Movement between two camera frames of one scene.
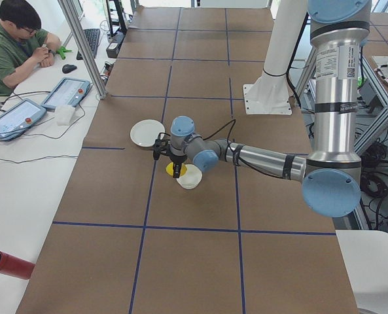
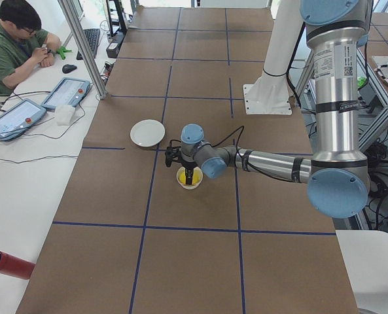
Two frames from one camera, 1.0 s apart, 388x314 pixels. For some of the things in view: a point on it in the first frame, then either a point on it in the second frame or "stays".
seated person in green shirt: x=14 y=42 stays
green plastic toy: x=61 y=51 stays
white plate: x=144 y=132 stays
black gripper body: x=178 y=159 → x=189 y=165
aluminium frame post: x=100 y=87 stays
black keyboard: x=92 y=38 stays
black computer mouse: x=68 y=68 stays
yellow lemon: x=169 y=169 → x=196 y=175
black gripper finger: x=176 y=169 → x=189 y=174
